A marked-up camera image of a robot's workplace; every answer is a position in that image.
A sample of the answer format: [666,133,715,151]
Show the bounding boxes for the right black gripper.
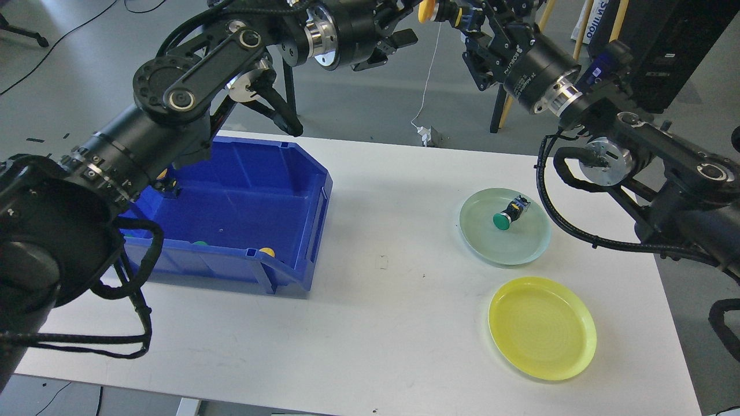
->
[457,1,581,114]

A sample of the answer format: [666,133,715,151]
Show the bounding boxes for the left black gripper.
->
[321,1,423,72]

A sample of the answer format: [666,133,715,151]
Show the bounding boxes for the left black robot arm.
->
[2,1,419,387]

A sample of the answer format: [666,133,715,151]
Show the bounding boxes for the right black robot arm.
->
[428,1,738,281]

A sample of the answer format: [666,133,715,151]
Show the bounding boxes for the light green plate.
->
[459,188,552,267]

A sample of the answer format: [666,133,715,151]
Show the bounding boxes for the yellow push button front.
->
[259,247,276,258]

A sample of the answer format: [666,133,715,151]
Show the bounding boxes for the yellow plate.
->
[488,276,598,382]

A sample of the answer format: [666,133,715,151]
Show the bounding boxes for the white power adapter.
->
[416,126,443,148]

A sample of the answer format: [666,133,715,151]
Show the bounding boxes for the wooden stand legs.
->
[572,0,629,64]

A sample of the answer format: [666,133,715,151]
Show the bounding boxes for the black cabinet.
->
[619,1,739,113]

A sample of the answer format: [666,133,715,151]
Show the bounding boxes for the blue plastic bin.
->
[125,136,333,294]

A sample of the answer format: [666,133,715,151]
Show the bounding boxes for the white cable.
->
[410,23,443,131]

